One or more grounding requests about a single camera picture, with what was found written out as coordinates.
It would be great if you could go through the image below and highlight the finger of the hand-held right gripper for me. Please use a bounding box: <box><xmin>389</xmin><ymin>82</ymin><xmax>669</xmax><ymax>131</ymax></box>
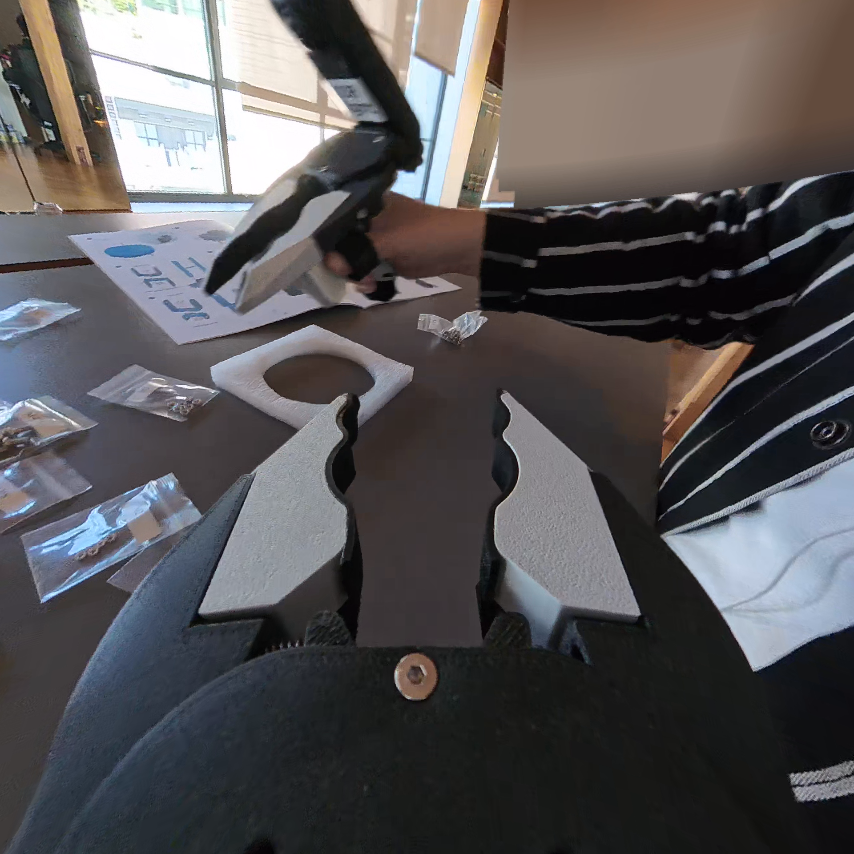
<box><xmin>235</xmin><ymin>190</ymin><xmax>352</xmax><ymax>314</ymax></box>
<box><xmin>203</xmin><ymin>175</ymin><xmax>321</xmax><ymax>298</ymax></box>

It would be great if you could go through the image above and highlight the white foam frame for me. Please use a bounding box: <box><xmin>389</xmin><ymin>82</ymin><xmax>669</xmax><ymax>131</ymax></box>
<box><xmin>211</xmin><ymin>325</ymin><xmax>415</xmax><ymax>430</ymax></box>

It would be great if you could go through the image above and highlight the person's striped jacket torso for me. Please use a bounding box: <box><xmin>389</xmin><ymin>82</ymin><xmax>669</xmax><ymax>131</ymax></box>
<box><xmin>656</xmin><ymin>227</ymin><xmax>854</xmax><ymax>854</ymax></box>

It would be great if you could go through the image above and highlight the person's right hand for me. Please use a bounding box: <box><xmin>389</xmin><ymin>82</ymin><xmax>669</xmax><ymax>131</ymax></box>
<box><xmin>320</xmin><ymin>193</ymin><xmax>488</xmax><ymax>301</ymax></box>

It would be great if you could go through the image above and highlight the large window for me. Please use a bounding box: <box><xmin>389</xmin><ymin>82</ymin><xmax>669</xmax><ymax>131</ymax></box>
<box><xmin>77</xmin><ymin>0</ymin><xmax>341</xmax><ymax>196</ymax></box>

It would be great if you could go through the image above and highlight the person's right forearm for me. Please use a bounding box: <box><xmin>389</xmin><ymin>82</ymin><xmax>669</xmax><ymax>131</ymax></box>
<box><xmin>479</xmin><ymin>172</ymin><xmax>854</xmax><ymax>348</ymax></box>

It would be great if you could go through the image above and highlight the light wooden door frame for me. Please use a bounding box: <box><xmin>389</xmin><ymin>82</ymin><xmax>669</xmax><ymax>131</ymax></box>
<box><xmin>19</xmin><ymin>0</ymin><xmax>94</xmax><ymax>168</ymax></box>

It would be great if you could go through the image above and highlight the beige roller blind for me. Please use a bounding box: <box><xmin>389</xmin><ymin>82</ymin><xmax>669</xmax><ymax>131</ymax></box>
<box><xmin>223</xmin><ymin>0</ymin><xmax>322</xmax><ymax>124</ymax></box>
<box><xmin>414</xmin><ymin>0</ymin><xmax>469</xmax><ymax>76</ymax></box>

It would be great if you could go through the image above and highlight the group of flat parts bags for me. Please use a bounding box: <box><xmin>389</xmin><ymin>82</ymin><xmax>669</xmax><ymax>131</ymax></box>
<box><xmin>0</xmin><ymin>298</ymin><xmax>220</xmax><ymax>603</ymax></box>

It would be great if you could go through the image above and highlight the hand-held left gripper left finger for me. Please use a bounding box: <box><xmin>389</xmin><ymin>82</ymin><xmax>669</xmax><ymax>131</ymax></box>
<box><xmin>198</xmin><ymin>392</ymin><xmax>364</xmax><ymax>638</ymax></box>

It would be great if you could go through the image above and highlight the labelled clear screw bag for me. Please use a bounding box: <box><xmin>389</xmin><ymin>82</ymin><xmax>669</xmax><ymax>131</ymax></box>
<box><xmin>418</xmin><ymin>314</ymin><xmax>468</xmax><ymax>346</ymax></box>

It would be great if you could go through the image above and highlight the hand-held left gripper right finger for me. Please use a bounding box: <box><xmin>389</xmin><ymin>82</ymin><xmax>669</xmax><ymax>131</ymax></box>
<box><xmin>475</xmin><ymin>390</ymin><xmax>642</xmax><ymax>647</ymax></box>

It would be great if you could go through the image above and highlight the printed instruction manual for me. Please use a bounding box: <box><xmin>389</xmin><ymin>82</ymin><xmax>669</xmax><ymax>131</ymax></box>
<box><xmin>68</xmin><ymin>220</ymin><xmax>463</xmax><ymax>345</ymax></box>

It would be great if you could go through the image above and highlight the beige pillar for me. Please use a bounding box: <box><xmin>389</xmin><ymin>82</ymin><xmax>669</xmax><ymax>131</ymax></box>
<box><xmin>440</xmin><ymin>0</ymin><xmax>501</xmax><ymax>208</ymax></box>

